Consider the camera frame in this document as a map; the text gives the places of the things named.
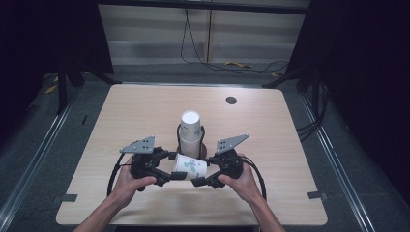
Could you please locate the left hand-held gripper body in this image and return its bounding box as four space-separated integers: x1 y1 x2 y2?
119 134 162 192

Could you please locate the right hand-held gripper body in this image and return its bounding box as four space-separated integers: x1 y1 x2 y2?
209 133 250 189

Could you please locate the flowered paper cup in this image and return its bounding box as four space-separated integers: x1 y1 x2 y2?
171 152 209 181

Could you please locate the black wire cup holder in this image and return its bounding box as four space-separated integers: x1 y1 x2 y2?
175 123 208 162

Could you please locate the stack of white paper cups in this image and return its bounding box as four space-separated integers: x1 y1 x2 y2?
178 110 203 159

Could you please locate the person's right hand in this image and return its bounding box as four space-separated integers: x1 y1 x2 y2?
217 152 263 205

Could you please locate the person's left hand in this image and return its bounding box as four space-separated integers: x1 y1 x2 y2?
110 156 158 204

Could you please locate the grey tape piece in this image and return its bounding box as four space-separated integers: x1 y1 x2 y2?
307 190 329 201
52 193 79 205

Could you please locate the black metal stand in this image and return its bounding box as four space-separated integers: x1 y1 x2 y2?
55 61 114 116
261 63 324 112

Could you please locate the dark overhead bar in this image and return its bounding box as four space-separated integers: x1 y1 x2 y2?
97 0 311 15

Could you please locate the dark curtain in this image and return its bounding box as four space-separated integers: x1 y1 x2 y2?
0 0 114 143
285 0 410 207

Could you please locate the left hand-held gripper black cable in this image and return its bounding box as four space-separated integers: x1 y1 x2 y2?
106 152 133 197

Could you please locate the hand-held gripper black cable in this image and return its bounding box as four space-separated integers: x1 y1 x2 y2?
239 156 268 201
106 152 133 197

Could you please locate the right hand-held gripper black cable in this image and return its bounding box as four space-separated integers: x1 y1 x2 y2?
239 156 268 201

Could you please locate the black floor cable bundle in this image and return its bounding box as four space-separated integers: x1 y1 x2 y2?
295 82 331 142

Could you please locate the black hanging wall cable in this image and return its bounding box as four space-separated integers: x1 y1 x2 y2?
180 8 290 74

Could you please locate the metal floor rail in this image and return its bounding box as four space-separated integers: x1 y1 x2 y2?
0 96 78 224
299 92 377 232

